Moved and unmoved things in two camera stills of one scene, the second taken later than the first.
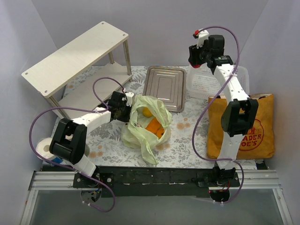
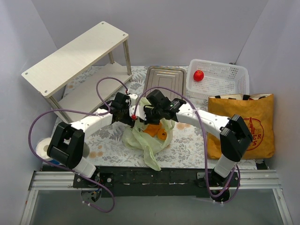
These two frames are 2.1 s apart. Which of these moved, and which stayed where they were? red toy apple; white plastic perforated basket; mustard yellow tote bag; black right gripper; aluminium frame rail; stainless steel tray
Moved: black right gripper; red toy apple
Stayed: white plastic perforated basket; stainless steel tray; mustard yellow tote bag; aluminium frame rail
